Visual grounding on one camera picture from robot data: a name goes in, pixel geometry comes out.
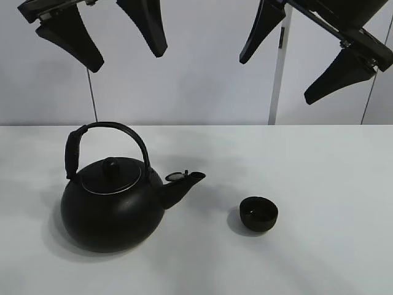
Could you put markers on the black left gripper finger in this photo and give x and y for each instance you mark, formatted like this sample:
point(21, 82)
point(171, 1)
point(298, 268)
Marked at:
point(146, 15)

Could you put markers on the small black teacup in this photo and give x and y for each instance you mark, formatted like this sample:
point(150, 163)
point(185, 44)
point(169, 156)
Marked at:
point(258, 214)

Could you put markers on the black cast iron teapot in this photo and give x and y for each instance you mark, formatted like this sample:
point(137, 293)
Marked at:
point(116, 203)

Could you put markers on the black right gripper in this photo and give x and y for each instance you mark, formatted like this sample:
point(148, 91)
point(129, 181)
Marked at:
point(360, 53)

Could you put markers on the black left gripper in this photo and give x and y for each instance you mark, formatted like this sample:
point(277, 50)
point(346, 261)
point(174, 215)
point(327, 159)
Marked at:
point(62, 24)

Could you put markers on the white vertical post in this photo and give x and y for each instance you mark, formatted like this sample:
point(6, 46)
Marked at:
point(280, 62)

